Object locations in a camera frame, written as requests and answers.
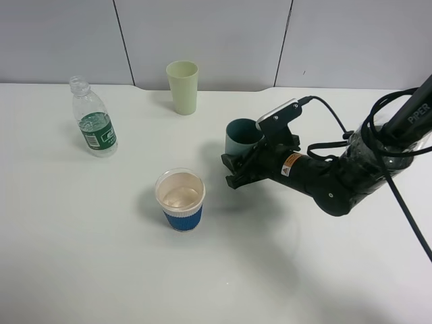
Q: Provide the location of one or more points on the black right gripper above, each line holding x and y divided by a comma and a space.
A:
262, 160

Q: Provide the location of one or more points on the teal plastic cup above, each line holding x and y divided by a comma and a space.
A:
240, 136

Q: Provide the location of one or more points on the clear plastic water bottle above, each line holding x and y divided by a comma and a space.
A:
92, 118

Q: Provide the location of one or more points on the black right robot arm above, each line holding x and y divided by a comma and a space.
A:
337, 175

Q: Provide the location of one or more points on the blue sleeved glass cup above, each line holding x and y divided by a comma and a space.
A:
180, 193

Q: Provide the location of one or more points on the pale green plastic cup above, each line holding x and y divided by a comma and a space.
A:
183, 82

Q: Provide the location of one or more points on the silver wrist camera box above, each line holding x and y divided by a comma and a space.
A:
285, 113

